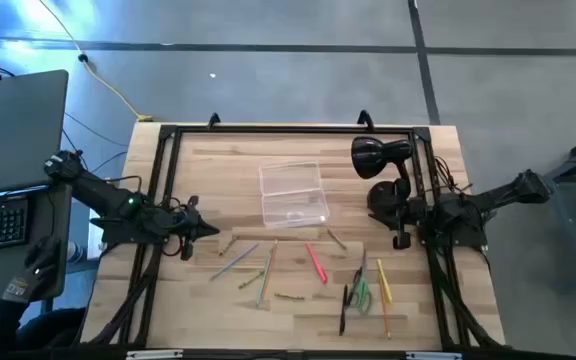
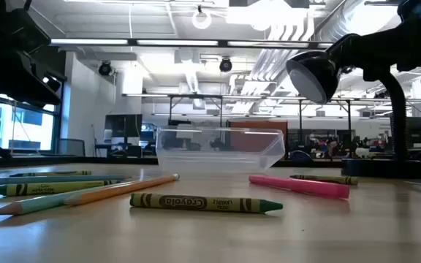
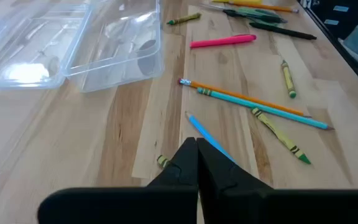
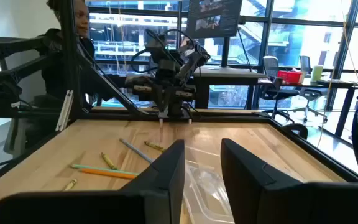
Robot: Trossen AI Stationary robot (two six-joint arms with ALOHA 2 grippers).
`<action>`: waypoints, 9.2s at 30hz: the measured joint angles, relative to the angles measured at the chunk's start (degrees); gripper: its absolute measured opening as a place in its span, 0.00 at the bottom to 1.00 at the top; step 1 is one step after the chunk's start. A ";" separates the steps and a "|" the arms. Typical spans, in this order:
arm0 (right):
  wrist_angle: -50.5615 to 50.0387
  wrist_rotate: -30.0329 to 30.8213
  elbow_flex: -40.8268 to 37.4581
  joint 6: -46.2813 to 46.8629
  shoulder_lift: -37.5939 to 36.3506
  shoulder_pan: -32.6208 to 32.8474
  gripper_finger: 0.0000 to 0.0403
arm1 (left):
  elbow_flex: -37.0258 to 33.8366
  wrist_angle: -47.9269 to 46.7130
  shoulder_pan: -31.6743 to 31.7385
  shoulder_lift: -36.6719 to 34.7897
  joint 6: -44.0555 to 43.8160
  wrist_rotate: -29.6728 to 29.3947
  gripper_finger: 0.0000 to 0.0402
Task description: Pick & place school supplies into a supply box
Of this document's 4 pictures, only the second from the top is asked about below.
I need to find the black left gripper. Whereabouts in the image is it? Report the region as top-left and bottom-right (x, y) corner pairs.
(0, 50), (64, 107)

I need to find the green Crayola crayon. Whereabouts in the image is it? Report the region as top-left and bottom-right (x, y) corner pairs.
(129, 192), (284, 215)
(9, 169), (93, 178)
(0, 179), (124, 197)
(289, 174), (359, 186)

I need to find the light blue pencil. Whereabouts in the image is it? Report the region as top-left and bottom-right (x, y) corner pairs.
(0, 174), (132, 186)

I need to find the orange pencil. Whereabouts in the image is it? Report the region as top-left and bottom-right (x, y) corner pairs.
(63, 173), (181, 206)

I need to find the pink highlighter pen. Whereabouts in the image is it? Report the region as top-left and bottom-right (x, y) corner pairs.
(249, 174), (351, 200)

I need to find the clear plastic supply box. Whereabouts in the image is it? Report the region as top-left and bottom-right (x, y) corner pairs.
(154, 126), (287, 175)

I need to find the dark mesh office chair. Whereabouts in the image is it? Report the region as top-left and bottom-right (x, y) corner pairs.
(56, 138), (86, 157)

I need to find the round black ceiling fixture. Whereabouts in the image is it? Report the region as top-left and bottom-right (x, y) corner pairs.
(219, 57), (233, 73)
(99, 61), (113, 77)

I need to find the black gooseneck desk lamp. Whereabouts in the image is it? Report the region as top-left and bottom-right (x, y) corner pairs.
(285, 33), (421, 180)

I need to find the black computer monitor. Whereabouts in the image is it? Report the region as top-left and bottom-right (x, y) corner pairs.
(104, 113), (144, 139)

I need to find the dark computer monitor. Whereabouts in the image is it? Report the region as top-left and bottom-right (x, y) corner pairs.
(406, 116), (421, 149)

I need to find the long ceiling light bar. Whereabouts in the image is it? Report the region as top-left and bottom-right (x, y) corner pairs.
(49, 38), (334, 50)

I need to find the blue chair back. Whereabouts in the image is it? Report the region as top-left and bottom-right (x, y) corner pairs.
(289, 150), (314, 164)

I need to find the orange partition panel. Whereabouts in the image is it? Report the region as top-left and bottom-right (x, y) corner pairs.
(229, 120), (289, 153)

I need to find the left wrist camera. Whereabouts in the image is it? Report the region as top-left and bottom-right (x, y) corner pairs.
(0, 5), (52, 56)

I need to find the black metal table frame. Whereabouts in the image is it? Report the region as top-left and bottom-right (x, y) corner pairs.
(0, 155), (343, 169)

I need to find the white ring lamp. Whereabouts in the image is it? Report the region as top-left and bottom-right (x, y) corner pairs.
(191, 9), (213, 31)

